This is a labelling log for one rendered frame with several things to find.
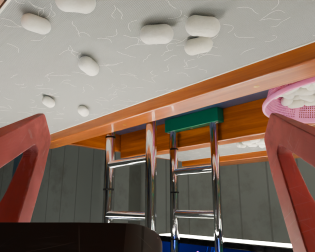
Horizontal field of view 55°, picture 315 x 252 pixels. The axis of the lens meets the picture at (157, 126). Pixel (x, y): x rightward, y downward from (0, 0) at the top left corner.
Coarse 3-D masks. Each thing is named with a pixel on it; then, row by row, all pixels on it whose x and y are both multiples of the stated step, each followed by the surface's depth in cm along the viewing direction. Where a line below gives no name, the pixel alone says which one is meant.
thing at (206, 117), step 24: (168, 120) 95; (192, 120) 88; (216, 120) 82; (216, 144) 82; (192, 168) 86; (216, 168) 80; (216, 192) 79; (192, 216) 83; (216, 216) 77; (216, 240) 76
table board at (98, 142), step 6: (90, 138) 107; (96, 138) 109; (102, 138) 111; (120, 138) 117; (72, 144) 103; (78, 144) 103; (84, 144) 105; (90, 144) 107; (96, 144) 108; (102, 144) 110; (120, 144) 116
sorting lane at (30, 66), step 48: (48, 0) 30; (96, 0) 30; (144, 0) 30; (192, 0) 30; (240, 0) 30; (288, 0) 30; (0, 48) 40; (48, 48) 40; (96, 48) 39; (144, 48) 39; (240, 48) 39; (288, 48) 39; (0, 96) 57; (96, 96) 57; (144, 96) 57
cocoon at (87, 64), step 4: (84, 56) 41; (88, 56) 41; (80, 60) 40; (84, 60) 40; (88, 60) 40; (92, 60) 41; (80, 64) 40; (84, 64) 40; (88, 64) 41; (92, 64) 41; (96, 64) 42; (80, 68) 41; (84, 68) 41; (88, 68) 41; (92, 68) 41; (96, 68) 42; (88, 72) 42; (92, 72) 42; (96, 72) 42
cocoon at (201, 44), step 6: (186, 42) 37; (192, 42) 36; (198, 42) 36; (204, 42) 35; (210, 42) 36; (186, 48) 36; (192, 48) 36; (198, 48) 36; (204, 48) 36; (210, 48) 36; (192, 54) 37
